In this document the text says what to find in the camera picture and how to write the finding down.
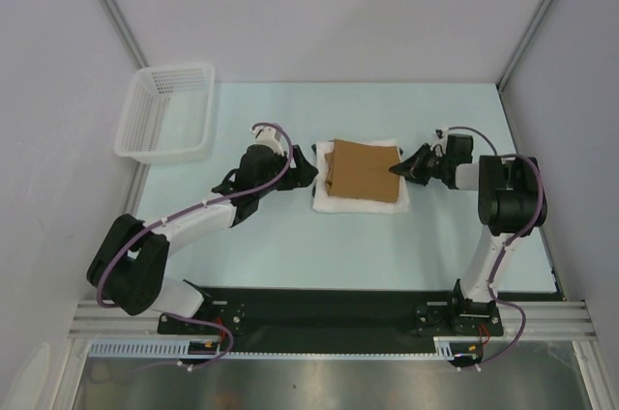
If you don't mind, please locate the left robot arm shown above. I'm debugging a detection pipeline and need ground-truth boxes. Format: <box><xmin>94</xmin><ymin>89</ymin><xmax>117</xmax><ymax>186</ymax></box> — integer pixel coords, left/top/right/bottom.
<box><xmin>86</xmin><ymin>122</ymin><xmax>318</xmax><ymax>333</ymax></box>

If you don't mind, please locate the tan tank top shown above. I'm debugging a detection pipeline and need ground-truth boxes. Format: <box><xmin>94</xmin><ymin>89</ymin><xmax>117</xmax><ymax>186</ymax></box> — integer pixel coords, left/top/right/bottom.
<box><xmin>325</xmin><ymin>139</ymin><xmax>400</xmax><ymax>204</ymax></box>

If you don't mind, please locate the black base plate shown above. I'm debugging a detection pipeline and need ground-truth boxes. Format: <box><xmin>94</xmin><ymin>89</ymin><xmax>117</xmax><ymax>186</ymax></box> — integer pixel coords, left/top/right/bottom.
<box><xmin>96</xmin><ymin>283</ymin><xmax>567</xmax><ymax>353</ymax></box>

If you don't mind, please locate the left aluminium corner post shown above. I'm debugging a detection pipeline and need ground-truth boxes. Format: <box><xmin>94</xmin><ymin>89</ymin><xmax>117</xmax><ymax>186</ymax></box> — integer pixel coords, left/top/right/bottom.
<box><xmin>98</xmin><ymin>0</ymin><xmax>149</xmax><ymax>70</ymax></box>

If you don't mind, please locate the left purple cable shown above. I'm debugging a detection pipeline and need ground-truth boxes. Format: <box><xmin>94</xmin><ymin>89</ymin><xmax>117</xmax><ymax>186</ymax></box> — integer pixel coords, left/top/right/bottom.
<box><xmin>96</xmin><ymin>121</ymin><xmax>294</xmax><ymax>374</ymax></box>

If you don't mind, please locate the white plastic basket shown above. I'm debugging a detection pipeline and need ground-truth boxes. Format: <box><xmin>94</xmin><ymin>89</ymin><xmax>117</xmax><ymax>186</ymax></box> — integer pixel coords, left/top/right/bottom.
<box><xmin>113</xmin><ymin>62</ymin><xmax>216</xmax><ymax>164</ymax></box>

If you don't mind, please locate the white cable duct left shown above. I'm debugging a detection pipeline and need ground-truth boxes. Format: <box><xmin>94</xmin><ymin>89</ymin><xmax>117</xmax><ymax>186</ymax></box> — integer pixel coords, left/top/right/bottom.
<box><xmin>89</xmin><ymin>339</ymin><xmax>219</xmax><ymax>358</ymax></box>

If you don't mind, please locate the right aluminium corner post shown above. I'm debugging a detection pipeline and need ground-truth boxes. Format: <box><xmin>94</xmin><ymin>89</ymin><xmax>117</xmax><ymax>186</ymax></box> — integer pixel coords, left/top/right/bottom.
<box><xmin>495</xmin><ymin>0</ymin><xmax>557</xmax><ymax>96</ymax></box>

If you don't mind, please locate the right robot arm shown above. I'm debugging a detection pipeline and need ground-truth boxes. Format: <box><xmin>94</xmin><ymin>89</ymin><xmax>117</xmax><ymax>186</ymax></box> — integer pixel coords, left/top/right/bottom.
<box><xmin>390</xmin><ymin>127</ymin><xmax>547</xmax><ymax>334</ymax></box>

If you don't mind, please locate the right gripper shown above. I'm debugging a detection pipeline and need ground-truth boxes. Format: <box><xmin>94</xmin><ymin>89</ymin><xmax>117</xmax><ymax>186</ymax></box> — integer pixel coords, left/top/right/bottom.
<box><xmin>392</xmin><ymin>143</ymin><xmax>452</xmax><ymax>186</ymax></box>

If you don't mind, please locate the white cable duct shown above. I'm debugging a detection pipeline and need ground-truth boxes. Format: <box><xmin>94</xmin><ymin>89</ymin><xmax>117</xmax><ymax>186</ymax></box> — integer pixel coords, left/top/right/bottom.
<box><xmin>89</xmin><ymin>339</ymin><xmax>219</xmax><ymax>358</ymax></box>
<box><xmin>434</xmin><ymin>336</ymin><xmax>484</xmax><ymax>360</ymax></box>

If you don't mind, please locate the white tank top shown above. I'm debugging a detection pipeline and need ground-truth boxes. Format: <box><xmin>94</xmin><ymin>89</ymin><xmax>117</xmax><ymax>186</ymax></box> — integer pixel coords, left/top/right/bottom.
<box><xmin>312</xmin><ymin>140</ymin><xmax>410</xmax><ymax>215</ymax></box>

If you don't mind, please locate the white cable duct right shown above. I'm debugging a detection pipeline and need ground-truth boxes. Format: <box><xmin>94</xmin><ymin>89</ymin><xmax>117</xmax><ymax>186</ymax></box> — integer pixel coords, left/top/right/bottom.
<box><xmin>434</xmin><ymin>336</ymin><xmax>484</xmax><ymax>360</ymax></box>

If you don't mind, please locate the aluminium corner post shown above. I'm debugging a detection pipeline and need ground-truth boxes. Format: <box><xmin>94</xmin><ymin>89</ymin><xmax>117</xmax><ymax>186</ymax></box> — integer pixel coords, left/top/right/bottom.
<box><xmin>98</xmin><ymin>0</ymin><xmax>149</xmax><ymax>70</ymax></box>
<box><xmin>495</xmin><ymin>0</ymin><xmax>557</xmax><ymax>96</ymax></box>

